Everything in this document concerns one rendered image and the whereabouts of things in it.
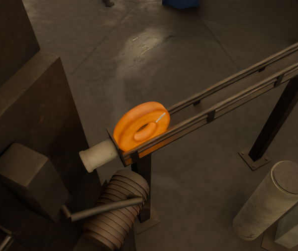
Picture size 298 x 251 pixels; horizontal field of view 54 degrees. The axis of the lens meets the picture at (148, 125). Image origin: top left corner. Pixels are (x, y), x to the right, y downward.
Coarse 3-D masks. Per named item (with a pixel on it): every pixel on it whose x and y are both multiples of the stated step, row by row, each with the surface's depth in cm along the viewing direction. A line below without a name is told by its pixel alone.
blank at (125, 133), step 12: (144, 108) 70; (156, 108) 71; (120, 120) 70; (132, 120) 69; (144, 120) 71; (156, 120) 74; (168, 120) 77; (120, 132) 70; (132, 132) 72; (144, 132) 79; (156, 132) 79; (120, 144) 73; (132, 144) 76
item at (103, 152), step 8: (104, 144) 74; (112, 144) 74; (80, 152) 74; (88, 152) 73; (96, 152) 73; (104, 152) 73; (112, 152) 74; (88, 160) 72; (96, 160) 73; (104, 160) 74; (88, 168) 72
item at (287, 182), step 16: (272, 176) 89; (288, 176) 88; (256, 192) 102; (272, 192) 90; (288, 192) 86; (256, 208) 103; (272, 208) 96; (288, 208) 94; (240, 224) 120; (256, 224) 110
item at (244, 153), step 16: (288, 96) 110; (272, 112) 122; (288, 112) 117; (272, 128) 126; (256, 144) 141; (144, 160) 85; (256, 160) 149; (144, 176) 94; (144, 208) 118; (144, 224) 131
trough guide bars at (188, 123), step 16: (288, 48) 90; (256, 64) 87; (224, 80) 85; (272, 80) 86; (192, 96) 83; (240, 96) 84; (176, 112) 84; (208, 112) 80; (176, 128) 78; (144, 144) 76
